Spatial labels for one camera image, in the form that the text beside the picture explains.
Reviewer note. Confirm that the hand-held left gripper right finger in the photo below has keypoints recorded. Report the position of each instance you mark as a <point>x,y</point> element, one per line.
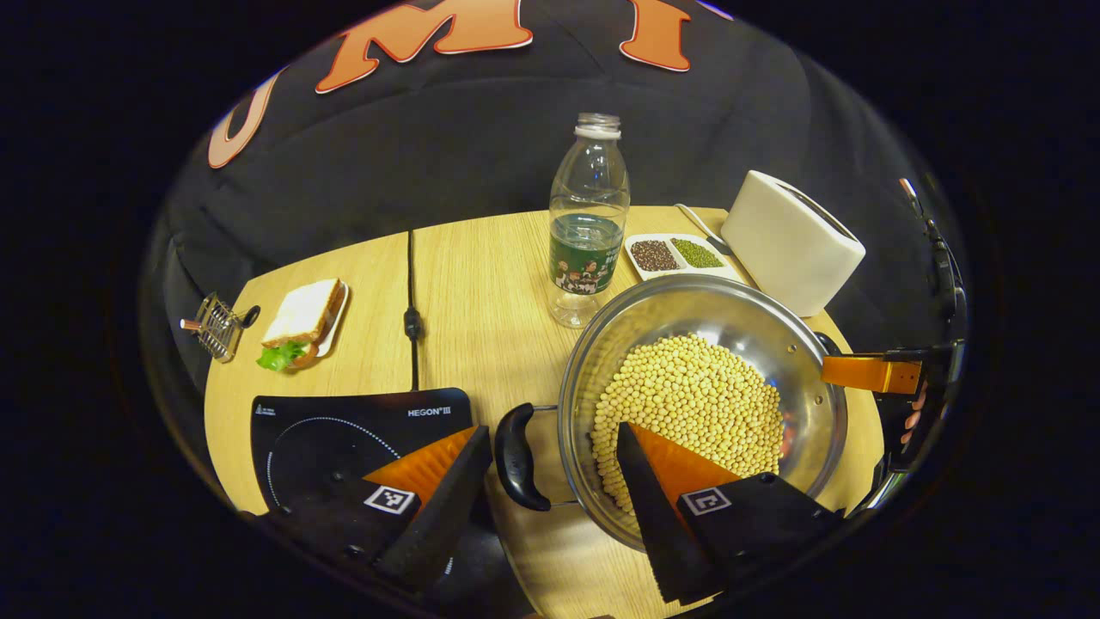
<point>657,516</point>

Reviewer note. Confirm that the sandwich on white plate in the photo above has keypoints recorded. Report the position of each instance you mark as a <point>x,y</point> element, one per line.
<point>301,314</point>

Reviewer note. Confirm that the white divided bean dish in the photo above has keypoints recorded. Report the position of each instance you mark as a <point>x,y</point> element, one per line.
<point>679,255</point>

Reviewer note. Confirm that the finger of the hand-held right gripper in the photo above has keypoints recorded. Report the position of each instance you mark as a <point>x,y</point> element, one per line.
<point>868,374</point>

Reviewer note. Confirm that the pile of soybeans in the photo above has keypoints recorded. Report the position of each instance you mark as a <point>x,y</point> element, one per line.
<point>687,395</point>

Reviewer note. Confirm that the white toaster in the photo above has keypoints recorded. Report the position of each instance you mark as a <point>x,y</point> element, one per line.
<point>786,241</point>

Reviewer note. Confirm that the clear plastic water bottle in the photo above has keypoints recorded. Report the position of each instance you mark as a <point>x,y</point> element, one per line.
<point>589,232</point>

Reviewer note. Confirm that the black induction cooktop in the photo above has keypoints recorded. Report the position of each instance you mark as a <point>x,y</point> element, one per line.
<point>326,430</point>

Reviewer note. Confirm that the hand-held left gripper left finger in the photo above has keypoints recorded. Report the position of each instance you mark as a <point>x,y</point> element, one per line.
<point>438,516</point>

